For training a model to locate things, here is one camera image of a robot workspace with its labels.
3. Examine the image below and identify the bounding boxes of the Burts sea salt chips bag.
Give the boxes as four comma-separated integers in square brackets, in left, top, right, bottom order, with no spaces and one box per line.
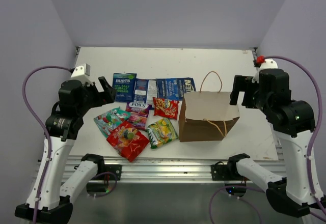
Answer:
[113,73,137,102]

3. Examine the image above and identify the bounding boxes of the brown paper bag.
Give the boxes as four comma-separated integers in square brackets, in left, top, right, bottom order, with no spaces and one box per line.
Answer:
[178,86,240,142]

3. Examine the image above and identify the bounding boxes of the blue Kettle chips bag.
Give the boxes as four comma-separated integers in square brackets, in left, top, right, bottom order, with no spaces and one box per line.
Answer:
[156,77,196,101]

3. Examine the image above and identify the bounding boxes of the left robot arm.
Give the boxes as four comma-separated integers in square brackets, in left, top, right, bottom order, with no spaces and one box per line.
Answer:
[15,76,116,223]

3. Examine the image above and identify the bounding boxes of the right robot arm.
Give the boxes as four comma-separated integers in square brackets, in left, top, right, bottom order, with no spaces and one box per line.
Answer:
[227,69,325,217]

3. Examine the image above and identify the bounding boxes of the teal red candy bag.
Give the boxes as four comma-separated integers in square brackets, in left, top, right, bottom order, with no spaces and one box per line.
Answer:
[94,107,131,138]

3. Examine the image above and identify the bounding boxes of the blue spicy chilli chips bag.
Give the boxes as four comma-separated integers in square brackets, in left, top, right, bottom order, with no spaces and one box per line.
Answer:
[133,78,158,106]

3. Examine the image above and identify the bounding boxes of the purple Fox's berries candy bag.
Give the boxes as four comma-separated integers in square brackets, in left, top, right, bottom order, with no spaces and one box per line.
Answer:
[126,102,152,130]

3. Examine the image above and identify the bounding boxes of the red fruit candy bag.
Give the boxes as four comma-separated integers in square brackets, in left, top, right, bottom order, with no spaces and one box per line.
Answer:
[106,121,149,162]

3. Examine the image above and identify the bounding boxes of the red snack sticks bag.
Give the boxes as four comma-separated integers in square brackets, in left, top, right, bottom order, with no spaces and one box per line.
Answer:
[153,97,179,120]

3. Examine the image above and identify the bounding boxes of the yellow green Fox's candy bag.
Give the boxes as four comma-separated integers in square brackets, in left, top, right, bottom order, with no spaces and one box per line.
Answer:
[147,118,179,149]

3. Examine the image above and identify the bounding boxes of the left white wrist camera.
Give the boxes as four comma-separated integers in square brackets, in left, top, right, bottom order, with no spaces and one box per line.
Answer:
[70,64,92,84]

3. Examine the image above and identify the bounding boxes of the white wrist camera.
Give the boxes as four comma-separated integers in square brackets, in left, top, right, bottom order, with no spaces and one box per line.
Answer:
[252,55,278,83]
[70,64,92,84]

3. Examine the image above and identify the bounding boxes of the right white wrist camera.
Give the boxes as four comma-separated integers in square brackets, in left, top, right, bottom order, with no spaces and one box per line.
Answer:
[252,55,278,83]

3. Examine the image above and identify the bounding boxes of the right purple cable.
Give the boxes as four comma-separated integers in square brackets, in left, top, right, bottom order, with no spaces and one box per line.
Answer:
[263,55,326,209]

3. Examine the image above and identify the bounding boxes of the purple cable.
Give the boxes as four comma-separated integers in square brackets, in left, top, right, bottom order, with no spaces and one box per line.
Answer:
[22,65,74,224]
[263,55,326,209]

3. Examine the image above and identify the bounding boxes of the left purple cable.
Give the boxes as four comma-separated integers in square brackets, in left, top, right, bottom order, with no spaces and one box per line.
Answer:
[22,65,74,224]

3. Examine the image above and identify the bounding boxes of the aluminium rail frame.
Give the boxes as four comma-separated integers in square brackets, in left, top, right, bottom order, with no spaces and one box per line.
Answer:
[61,47,286,183]

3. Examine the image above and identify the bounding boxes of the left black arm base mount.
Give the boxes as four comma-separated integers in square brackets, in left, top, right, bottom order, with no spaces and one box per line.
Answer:
[99,164,122,181]

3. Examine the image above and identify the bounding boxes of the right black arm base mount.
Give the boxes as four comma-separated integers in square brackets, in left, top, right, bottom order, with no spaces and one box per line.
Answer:
[210,161,240,181]

